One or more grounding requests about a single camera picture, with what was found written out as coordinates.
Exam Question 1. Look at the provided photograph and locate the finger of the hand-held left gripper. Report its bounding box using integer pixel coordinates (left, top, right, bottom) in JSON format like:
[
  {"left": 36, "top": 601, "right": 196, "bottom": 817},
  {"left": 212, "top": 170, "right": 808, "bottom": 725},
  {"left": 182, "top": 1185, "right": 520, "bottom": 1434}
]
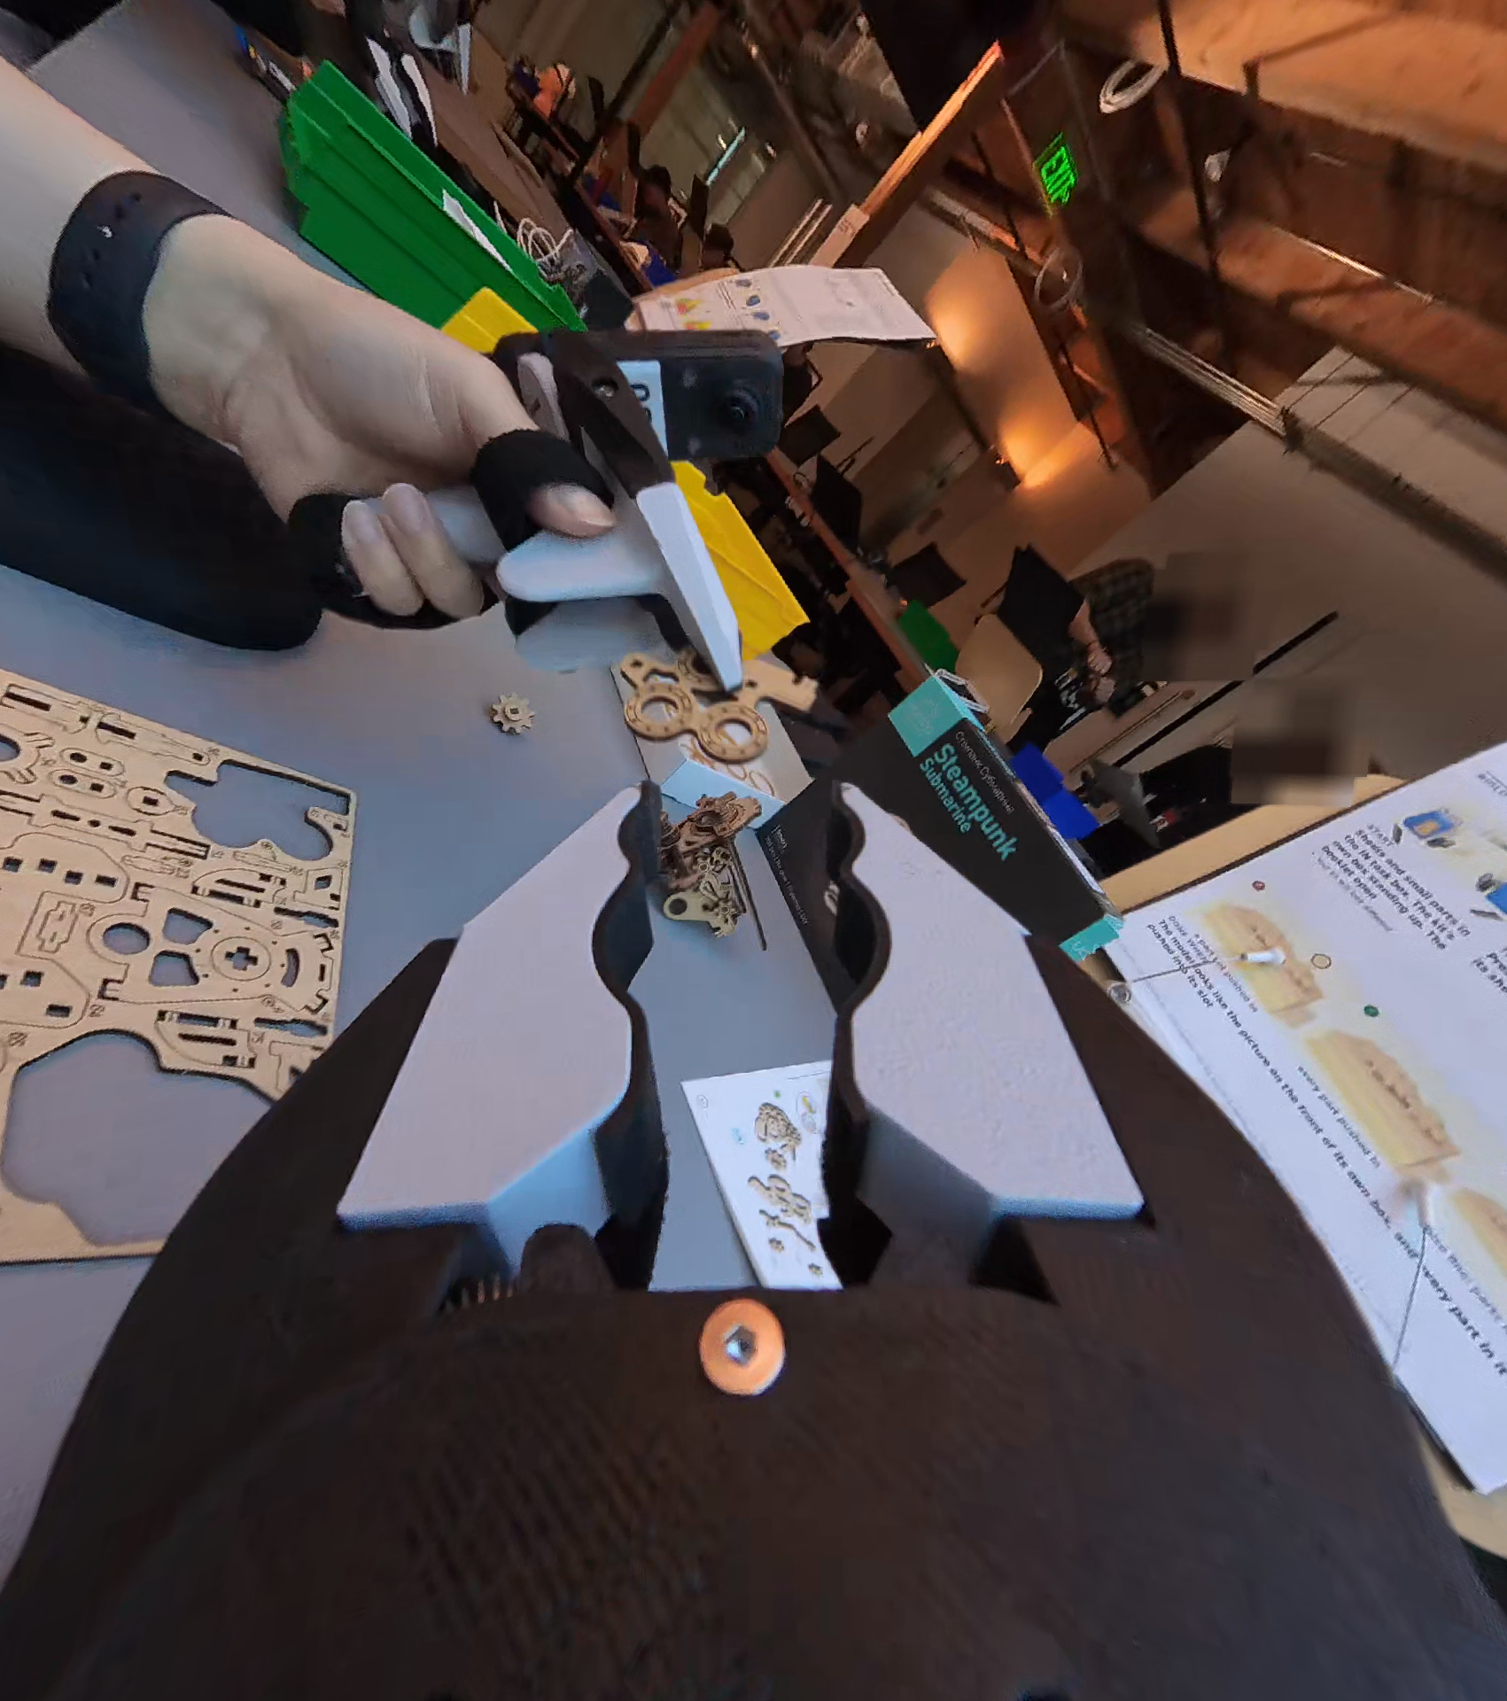
[{"left": 632, "top": 478, "right": 749, "bottom": 693}]

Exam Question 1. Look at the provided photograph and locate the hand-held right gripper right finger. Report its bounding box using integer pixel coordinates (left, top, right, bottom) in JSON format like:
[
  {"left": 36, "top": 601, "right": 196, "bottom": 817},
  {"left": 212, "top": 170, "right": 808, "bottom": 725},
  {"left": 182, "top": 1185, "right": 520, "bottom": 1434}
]
[{"left": 818, "top": 781, "right": 1148, "bottom": 1288}]

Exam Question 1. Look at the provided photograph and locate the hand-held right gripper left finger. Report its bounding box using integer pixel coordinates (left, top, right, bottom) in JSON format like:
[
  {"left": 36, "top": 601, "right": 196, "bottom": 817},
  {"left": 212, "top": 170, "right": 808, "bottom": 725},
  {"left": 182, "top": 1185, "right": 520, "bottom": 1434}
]
[{"left": 334, "top": 781, "right": 671, "bottom": 1292}]

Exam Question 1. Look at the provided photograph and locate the wooden plate with round holes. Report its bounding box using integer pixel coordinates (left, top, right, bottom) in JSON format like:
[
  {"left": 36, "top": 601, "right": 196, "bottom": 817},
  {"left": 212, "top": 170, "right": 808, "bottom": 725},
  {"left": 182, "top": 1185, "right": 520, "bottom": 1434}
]
[{"left": 616, "top": 649, "right": 820, "bottom": 803}]

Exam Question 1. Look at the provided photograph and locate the wooden laser-cut parts sheet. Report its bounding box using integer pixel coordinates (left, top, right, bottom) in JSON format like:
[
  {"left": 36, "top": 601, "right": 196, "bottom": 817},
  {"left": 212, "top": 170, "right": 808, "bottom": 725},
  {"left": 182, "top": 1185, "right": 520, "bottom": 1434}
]
[{"left": 0, "top": 634, "right": 357, "bottom": 1271}]

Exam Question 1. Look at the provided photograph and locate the person's left hand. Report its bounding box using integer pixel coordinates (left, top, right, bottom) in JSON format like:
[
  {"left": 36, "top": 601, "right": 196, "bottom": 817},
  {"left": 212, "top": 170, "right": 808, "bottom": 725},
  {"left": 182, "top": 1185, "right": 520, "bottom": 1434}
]
[{"left": 146, "top": 213, "right": 622, "bottom": 620}]

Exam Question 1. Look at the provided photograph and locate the yellow plastic bin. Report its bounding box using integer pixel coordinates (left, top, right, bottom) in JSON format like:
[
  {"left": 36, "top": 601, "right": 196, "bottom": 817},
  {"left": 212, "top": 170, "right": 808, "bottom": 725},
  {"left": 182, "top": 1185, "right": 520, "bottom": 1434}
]
[{"left": 439, "top": 285, "right": 813, "bottom": 659}]

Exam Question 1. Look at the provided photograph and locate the white printed paper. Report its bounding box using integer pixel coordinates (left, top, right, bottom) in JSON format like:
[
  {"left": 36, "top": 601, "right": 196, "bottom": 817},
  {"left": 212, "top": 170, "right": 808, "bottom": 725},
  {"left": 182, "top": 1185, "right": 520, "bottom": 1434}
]
[{"left": 632, "top": 262, "right": 937, "bottom": 351}]

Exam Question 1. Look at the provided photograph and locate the white instruction booklet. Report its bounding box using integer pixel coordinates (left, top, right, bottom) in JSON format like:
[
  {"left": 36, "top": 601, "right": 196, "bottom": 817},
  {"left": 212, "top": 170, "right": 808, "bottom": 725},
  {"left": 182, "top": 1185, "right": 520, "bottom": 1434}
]
[{"left": 678, "top": 1060, "right": 840, "bottom": 1292}]

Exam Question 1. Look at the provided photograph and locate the black kit box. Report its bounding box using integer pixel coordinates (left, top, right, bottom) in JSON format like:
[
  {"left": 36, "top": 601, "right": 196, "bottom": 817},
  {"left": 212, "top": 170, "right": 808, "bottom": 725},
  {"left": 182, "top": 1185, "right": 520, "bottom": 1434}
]
[{"left": 753, "top": 670, "right": 1127, "bottom": 966}]

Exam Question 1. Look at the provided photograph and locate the blue bin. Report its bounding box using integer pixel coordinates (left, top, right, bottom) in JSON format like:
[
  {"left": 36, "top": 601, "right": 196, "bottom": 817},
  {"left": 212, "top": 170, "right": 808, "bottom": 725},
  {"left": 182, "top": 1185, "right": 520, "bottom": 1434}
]
[{"left": 1012, "top": 744, "right": 1100, "bottom": 840}]

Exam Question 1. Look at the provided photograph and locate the wooden mechanical model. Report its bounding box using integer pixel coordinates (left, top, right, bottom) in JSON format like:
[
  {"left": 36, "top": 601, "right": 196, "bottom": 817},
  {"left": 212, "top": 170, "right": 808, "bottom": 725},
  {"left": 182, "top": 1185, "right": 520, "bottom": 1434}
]
[{"left": 657, "top": 794, "right": 767, "bottom": 948}]

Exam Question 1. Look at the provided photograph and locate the stack of green bins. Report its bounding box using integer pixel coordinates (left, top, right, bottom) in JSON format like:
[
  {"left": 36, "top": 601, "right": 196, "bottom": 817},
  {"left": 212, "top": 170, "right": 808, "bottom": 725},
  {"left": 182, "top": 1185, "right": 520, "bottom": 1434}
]
[{"left": 278, "top": 59, "right": 588, "bottom": 335}]

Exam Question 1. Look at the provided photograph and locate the printed instruction sheet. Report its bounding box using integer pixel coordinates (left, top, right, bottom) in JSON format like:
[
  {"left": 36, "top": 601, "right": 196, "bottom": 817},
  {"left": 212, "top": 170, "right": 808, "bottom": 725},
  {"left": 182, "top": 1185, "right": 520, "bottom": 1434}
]
[{"left": 1104, "top": 718, "right": 1507, "bottom": 1497}]

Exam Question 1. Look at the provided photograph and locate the black wrist band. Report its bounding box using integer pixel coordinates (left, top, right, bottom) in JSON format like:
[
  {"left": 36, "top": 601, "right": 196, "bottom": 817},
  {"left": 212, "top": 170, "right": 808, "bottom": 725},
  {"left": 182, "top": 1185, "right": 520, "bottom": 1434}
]
[{"left": 45, "top": 170, "right": 228, "bottom": 408}]

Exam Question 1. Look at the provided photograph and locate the black wrist rest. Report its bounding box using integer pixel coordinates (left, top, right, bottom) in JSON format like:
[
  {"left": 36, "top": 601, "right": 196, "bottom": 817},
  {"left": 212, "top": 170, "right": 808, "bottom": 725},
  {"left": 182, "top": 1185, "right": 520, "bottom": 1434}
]
[{"left": 0, "top": 298, "right": 329, "bottom": 654}]

